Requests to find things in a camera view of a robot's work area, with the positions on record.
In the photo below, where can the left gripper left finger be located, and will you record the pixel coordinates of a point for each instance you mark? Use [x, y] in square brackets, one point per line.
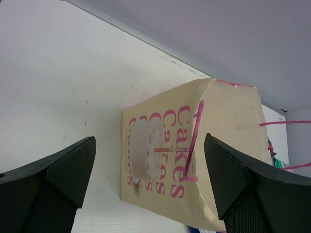
[44, 196]

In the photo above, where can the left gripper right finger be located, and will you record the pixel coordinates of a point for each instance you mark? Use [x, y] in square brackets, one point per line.
[254, 197]

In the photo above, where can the green white snack packet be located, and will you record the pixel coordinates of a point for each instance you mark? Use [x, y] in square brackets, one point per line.
[279, 164]

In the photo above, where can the dark blue chip bag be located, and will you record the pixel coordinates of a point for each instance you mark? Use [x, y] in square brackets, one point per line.
[196, 230]

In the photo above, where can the pink beige paper bag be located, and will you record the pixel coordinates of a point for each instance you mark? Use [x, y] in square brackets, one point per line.
[163, 164]

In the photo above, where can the purple snack packet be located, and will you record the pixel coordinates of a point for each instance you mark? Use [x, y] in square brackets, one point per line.
[271, 148]

